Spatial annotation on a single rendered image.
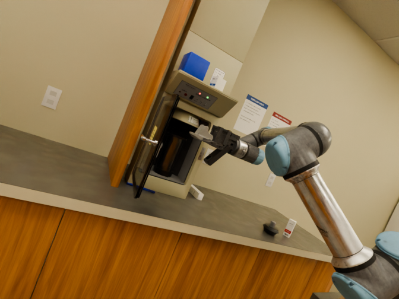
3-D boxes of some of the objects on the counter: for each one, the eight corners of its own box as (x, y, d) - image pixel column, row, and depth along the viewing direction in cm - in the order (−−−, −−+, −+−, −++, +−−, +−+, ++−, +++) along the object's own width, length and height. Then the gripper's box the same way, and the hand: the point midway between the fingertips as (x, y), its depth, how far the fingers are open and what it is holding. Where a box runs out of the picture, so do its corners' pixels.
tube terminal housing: (122, 168, 137) (173, 40, 132) (172, 183, 151) (221, 67, 146) (126, 183, 115) (189, 29, 110) (185, 199, 129) (243, 63, 124)
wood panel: (107, 157, 147) (196, -67, 138) (112, 158, 149) (200, -63, 140) (110, 185, 103) (241, -140, 94) (117, 187, 105) (247, -134, 96)
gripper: (233, 133, 105) (192, 115, 96) (244, 137, 97) (200, 118, 88) (225, 151, 106) (183, 134, 97) (236, 157, 98) (191, 140, 89)
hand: (191, 134), depth 93 cm, fingers closed
